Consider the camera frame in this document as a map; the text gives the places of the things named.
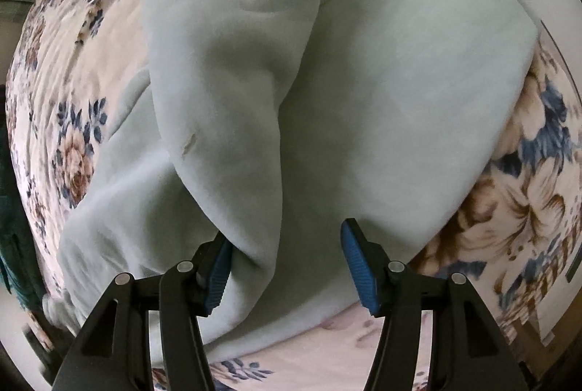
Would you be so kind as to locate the dark teal cloth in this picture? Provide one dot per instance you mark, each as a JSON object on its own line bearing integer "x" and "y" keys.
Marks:
{"x": 19, "y": 268}

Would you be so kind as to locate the floral quilted bedspread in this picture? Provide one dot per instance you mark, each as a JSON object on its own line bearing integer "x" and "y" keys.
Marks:
{"x": 515, "y": 235}

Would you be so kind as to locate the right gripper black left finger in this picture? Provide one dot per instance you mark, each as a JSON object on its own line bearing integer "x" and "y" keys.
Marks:
{"x": 112, "y": 351}

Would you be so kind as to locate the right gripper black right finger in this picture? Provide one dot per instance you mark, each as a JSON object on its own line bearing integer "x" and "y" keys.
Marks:
{"x": 467, "y": 348}

